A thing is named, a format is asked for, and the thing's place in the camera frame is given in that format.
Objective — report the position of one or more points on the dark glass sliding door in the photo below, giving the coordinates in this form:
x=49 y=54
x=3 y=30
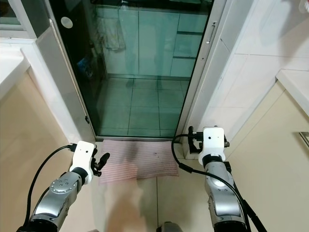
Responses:
x=140 y=96

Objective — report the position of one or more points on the hanging light towel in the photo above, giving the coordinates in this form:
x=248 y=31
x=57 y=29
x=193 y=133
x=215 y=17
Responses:
x=111 y=29

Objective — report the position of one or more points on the grey right robot foot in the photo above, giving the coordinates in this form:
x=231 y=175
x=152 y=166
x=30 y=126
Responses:
x=169 y=227

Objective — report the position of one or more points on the white framed window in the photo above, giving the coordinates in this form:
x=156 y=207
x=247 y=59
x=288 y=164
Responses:
x=7 y=12

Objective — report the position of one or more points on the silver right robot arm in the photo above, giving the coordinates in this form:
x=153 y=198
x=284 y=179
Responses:
x=224 y=198

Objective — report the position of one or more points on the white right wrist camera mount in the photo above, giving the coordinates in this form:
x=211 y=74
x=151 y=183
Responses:
x=213 y=140

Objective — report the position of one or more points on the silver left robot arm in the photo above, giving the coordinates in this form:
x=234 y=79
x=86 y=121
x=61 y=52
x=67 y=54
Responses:
x=63 y=193

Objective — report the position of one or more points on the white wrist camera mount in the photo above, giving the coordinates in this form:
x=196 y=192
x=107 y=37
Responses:
x=213 y=140
x=83 y=152

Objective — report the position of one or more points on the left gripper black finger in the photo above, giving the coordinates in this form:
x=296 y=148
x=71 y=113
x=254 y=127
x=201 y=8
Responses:
x=105 y=158

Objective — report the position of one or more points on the round white door sticker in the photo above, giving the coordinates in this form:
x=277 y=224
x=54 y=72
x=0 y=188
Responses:
x=66 y=22

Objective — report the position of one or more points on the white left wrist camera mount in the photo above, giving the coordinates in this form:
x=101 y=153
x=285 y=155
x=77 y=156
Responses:
x=83 y=152

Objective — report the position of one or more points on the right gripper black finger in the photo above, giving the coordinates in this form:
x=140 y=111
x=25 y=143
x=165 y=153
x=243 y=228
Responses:
x=190 y=132

